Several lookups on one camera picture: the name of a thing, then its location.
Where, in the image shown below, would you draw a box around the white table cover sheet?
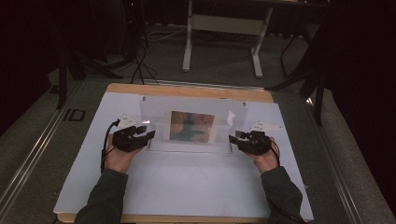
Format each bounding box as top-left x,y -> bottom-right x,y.
53,91 -> 315,222

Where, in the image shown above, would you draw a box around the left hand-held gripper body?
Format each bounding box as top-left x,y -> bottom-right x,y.
111,114 -> 148,153

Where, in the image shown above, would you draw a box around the black floor cables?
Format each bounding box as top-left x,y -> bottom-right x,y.
129,27 -> 161,86

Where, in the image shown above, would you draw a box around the metal floor rail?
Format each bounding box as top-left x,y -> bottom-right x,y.
305,96 -> 363,224
0,79 -> 86,216

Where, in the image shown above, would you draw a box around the dark metal stand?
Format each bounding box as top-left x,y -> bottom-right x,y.
54,36 -> 125,110
264,27 -> 330,128

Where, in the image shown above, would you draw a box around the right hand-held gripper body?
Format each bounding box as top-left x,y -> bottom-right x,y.
237,120 -> 285,156

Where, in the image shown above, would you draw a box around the person's left hand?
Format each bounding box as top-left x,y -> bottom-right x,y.
104,135 -> 145,175

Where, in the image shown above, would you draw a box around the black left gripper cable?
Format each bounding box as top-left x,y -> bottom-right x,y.
100,119 -> 121,174

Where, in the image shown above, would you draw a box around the white metal table frame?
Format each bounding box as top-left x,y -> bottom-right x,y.
181,0 -> 276,79

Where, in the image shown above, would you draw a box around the colourful printed picture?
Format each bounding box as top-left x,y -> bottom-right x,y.
163,109 -> 220,145

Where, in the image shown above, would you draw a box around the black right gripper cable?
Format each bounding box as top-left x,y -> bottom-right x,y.
266,140 -> 309,224

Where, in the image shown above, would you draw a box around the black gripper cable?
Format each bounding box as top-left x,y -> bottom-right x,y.
266,140 -> 309,224
100,119 -> 121,174

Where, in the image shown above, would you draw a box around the clear acrylic picture frame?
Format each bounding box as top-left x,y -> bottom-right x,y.
138,94 -> 250,154

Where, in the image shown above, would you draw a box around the person's right hand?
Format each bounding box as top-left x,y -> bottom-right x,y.
252,136 -> 280,175

